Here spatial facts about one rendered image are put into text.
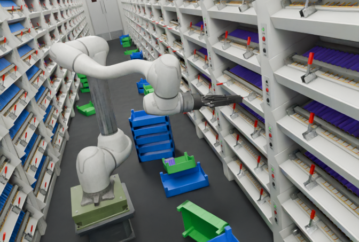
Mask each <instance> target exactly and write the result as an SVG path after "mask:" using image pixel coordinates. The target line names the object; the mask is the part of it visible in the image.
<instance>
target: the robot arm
mask: <svg viewBox="0 0 359 242"><path fill-rule="evenodd" d="M108 52H109V46H108V43H107V42H106V41H105V40H104V39H103V38H101V37H98V36H86V37H82V38H78V39H76V40H74V41H70V42H65V43H62V42H59V43H55V44H53V45H52V46H51V47H50V50H49V54H50V56H51V58H52V59H53V60H54V61H55V62H56V63H57V64H58V65H60V66H61V67H63V68H65V69H67V70H69V71H72V72H75V73H78V74H82V75H86V77H87V81H88V85H89V89H90V93H91V97H92V101H93V105H94V108H95V112H96V116H97V120H98V124H99V128H100V135H99V136H98V146H97V147H96V146H89V147H86V148H84V149H82V150H81V151H80V153H79V154H78V156H77V159H76V170H77V175H78V178H79V181H80V184H81V186H82V190H83V196H82V201H81V203H80V204H81V206H86V205H89V204H93V203H94V204H95V206H99V204H100V202H101V201H105V200H113V199H114V198H115V196H114V183H115V182H114V180H113V179H111V180H110V176H111V174H112V172H113V170H114V169H116V168H117V167H118V166H120V165H121V164H122V163H123V162H124V161H125V160H126V159H127V158H128V157H129V156H130V154H131V151H132V141H131V139H130V138H129V137H128V136H127V135H125V134H124V133H123V131H122V130H120V129H119V128H118V127H117V124H116V119H115V115H114V110H113V106H112V101H111V97H110V92H109V89H108V85H107V80H111V79H115V78H117V77H121V76H125V75H128V74H131V73H141V74H143V75H144V76H145V77H146V81H147V82H148V83H149V84H150V85H151V86H152V88H153V89H154V92H153V93H149V94H148V95H146V96H144V98H143V108H144V111H145V113H146V114H148V115H154V116H167V115H174V114H176V113H186V112H191V111H194V110H200V109H201V107H202V106H210V108H213V107H219V106H227V105H229V104H233V103H242V101H243V97H242V96H241V95H233V96H226V94H224V95H202V97H201V95H200V94H199V93H190V92H179V93H178V91H179V88H180V85H181V75H182V71H181V65H180V62H179V60H178V59H177V58H176V57H175V56H173V55H171V54H163V55H161V56H160V57H159V58H158V59H156V60H155V61H146V60H139V59H136V60H130V61H126V62H123V63H119V64H115V65H112V66H106V57H107V55H108Z"/></svg>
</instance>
